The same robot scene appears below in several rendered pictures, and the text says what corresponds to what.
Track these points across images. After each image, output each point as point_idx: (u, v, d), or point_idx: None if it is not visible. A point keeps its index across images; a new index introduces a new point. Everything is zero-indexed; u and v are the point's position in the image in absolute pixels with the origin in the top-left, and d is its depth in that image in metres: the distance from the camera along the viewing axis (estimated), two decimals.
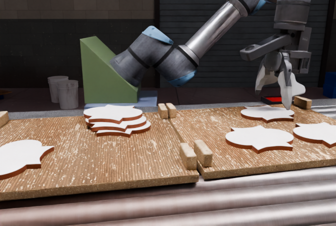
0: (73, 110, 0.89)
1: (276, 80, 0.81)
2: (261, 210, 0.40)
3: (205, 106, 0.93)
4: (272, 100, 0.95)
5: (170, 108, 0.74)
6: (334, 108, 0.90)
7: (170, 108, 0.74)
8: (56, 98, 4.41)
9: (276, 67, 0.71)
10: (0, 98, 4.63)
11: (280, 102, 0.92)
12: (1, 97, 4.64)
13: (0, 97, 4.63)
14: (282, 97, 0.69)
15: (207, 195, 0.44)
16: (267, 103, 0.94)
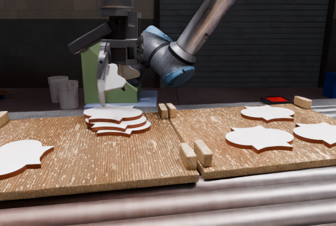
0: (73, 110, 0.89)
1: (138, 73, 0.73)
2: (261, 210, 0.40)
3: (205, 106, 0.93)
4: (272, 100, 0.95)
5: (170, 108, 0.74)
6: (334, 108, 0.90)
7: (170, 108, 0.74)
8: (56, 98, 4.41)
9: None
10: (0, 98, 4.63)
11: (280, 102, 0.92)
12: (1, 97, 4.64)
13: (0, 97, 4.63)
14: (99, 92, 0.62)
15: (207, 195, 0.44)
16: (267, 103, 0.94)
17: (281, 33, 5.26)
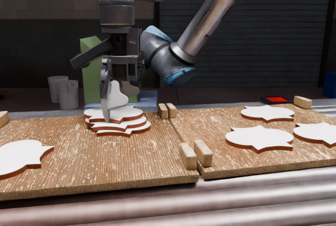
0: (73, 110, 0.89)
1: (137, 91, 0.73)
2: (261, 210, 0.40)
3: (205, 106, 0.93)
4: (272, 100, 0.95)
5: (170, 108, 0.74)
6: (334, 108, 0.90)
7: (170, 108, 0.74)
8: (56, 98, 4.41)
9: None
10: (0, 98, 4.63)
11: (280, 102, 0.92)
12: (1, 97, 4.64)
13: (0, 97, 4.63)
14: (103, 109, 0.65)
15: (207, 195, 0.44)
16: (267, 103, 0.94)
17: (281, 33, 5.26)
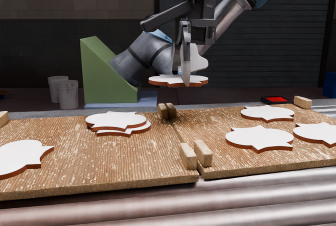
0: (73, 110, 0.89)
1: None
2: (261, 210, 0.40)
3: (205, 106, 0.93)
4: (272, 100, 0.95)
5: (170, 108, 0.74)
6: (334, 108, 0.90)
7: (170, 108, 0.74)
8: (56, 98, 4.41)
9: (178, 38, 0.64)
10: (0, 98, 4.63)
11: (280, 102, 0.92)
12: (1, 97, 4.64)
13: (0, 97, 4.63)
14: (181, 73, 0.64)
15: (207, 195, 0.44)
16: (267, 103, 0.94)
17: (281, 33, 5.26)
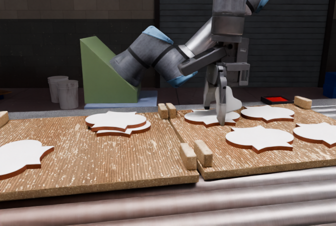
0: (73, 110, 0.89)
1: None
2: (261, 210, 0.40)
3: None
4: (272, 100, 0.95)
5: (170, 108, 0.74)
6: (334, 108, 0.89)
7: (170, 108, 0.74)
8: (56, 98, 4.41)
9: (214, 80, 0.69)
10: (0, 98, 4.63)
11: (280, 102, 0.92)
12: (1, 97, 4.64)
13: (0, 97, 4.63)
14: (217, 113, 0.69)
15: (207, 195, 0.44)
16: (267, 103, 0.94)
17: (281, 33, 5.26)
